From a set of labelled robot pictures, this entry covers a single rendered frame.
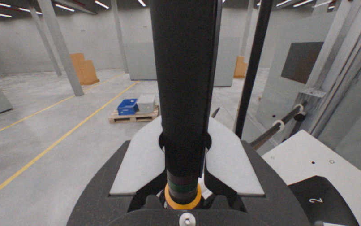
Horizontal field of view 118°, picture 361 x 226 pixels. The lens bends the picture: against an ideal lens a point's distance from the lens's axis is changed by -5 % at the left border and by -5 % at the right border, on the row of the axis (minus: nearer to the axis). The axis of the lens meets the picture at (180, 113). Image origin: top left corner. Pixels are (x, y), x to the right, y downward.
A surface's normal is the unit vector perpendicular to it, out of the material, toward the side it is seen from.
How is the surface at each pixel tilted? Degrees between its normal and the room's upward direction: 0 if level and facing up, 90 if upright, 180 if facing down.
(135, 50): 90
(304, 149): 50
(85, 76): 90
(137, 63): 90
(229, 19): 90
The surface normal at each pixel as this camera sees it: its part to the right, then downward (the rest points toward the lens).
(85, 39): -0.01, 0.47
